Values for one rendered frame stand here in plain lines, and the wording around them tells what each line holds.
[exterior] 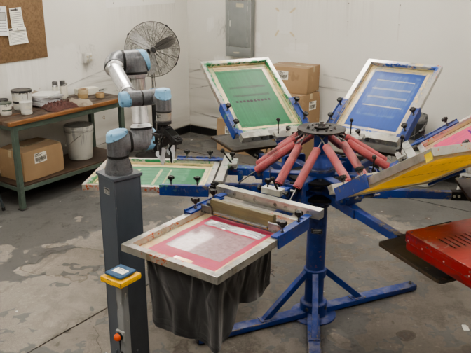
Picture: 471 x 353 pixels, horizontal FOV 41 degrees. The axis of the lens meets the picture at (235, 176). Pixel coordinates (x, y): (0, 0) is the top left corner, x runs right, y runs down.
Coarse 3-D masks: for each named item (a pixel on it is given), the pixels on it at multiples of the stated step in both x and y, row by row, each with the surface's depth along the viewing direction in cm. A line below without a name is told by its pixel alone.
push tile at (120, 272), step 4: (120, 264) 287; (112, 268) 283; (116, 268) 283; (120, 268) 283; (124, 268) 283; (128, 268) 283; (132, 268) 283; (104, 272) 280; (108, 272) 279; (112, 272) 279; (116, 272) 279; (120, 272) 279; (124, 272) 279; (128, 272) 279; (132, 272) 280; (112, 276) 277; (116, 276) 276; (120, 276) 276; (124, 276) 276
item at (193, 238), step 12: (216, 216) 344; (192, 228) 329; (204, 228) 329; (216, 228) 329; (168, 240) 315; (180, 240) 315; (192, 240) 315; (204, 240) 315; (168, 252) 302; (180, 252) 302
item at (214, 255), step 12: (252, 228) 329; (216, 240) 315; (228, 240) 315; (240, 240) 315; (252, 240) 315; (192, 252) 302; (204, 252) 302; (216, 252) 302; (228, 252) 302; (240, 252) 302; (204, 264) 290; (216, 264) 290
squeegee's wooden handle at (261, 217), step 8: (216, 200) 339; (216, 208) 340; (224, 208) 336; (232, 208) 333; (240, 208) 330; (248, 208) 328; (240, 216) 331; (248, 216) 328; (256, 216) 325; (264, 216) 321; (272, 216) 318; (264, 224) 323
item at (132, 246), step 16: (256, 208) 347; (176, 224) 329; (128, 240) 306; (144, 240) 311; (272, 240) 306; (144, 256) 295; (160, 256) 290; (240, 256) 290; (256, 256) 294; (192, 272) 279; (208, 272) 275; (224, 272) 275
